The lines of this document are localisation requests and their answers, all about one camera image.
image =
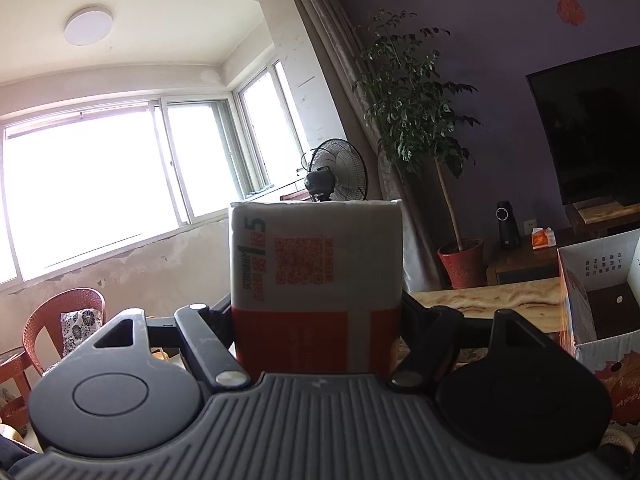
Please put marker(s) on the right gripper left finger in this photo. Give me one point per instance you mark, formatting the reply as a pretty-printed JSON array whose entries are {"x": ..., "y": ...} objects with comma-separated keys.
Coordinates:
[{"x": 206, "y": 335}]

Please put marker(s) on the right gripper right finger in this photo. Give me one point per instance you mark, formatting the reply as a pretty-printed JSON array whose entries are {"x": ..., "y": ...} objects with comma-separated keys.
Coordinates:
[{"x": 434, "y": 337}]

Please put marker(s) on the orange white tissue pack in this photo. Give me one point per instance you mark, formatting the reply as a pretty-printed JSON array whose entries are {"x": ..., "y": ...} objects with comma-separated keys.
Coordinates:
[{"x": 316, "y": 287}]

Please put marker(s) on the black speaker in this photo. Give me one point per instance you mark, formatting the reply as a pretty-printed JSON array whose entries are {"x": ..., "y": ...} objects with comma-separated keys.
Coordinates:
[{"x": 509, "y": 234}]

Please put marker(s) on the floral cushion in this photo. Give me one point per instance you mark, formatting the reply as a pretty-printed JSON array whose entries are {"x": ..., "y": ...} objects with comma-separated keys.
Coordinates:
[{"x": 77, "y": 326}]

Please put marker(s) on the small orange white carton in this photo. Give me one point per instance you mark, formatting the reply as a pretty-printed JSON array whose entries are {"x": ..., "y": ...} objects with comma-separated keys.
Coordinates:
[{"x": 542, "y": 238}]

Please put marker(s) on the apple printed cardboard box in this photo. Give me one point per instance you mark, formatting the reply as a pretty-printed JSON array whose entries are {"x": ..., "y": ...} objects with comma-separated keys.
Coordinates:
[{"x": 600, "y": 319}]

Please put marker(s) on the black standing fan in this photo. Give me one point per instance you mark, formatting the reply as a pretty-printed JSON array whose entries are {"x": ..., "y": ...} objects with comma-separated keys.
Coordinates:
[{"x": 337, "y": 172}]

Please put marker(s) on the dark wooden tv cabinet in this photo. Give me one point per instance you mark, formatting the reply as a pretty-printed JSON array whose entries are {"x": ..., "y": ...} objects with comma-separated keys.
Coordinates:
[{"x": 588, "y": 220}]

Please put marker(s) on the potted green tree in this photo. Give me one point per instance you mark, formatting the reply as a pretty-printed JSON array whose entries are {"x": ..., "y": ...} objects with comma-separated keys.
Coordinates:
[{"x": 409, "y": 107}]

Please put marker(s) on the black television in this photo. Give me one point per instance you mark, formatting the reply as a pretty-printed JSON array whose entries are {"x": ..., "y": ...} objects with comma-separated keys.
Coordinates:
[{"x": 590, "y": 109}]

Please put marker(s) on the round ceiling lamp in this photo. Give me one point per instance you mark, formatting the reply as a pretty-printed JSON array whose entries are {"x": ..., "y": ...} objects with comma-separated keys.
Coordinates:
[{"x": 88, "y": 26}]

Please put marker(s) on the grey curtain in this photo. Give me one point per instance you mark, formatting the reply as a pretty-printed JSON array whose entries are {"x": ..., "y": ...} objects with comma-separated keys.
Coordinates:
[{"x": 360, "y": 124}]

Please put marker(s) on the white wall socket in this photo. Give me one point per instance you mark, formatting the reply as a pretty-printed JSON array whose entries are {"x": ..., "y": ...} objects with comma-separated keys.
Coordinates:
[{"x": 529, "y": 226}]

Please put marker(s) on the red round wall sticker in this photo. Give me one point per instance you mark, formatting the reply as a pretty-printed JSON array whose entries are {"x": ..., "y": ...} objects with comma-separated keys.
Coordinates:
[{"x": 571, "y": 12}]

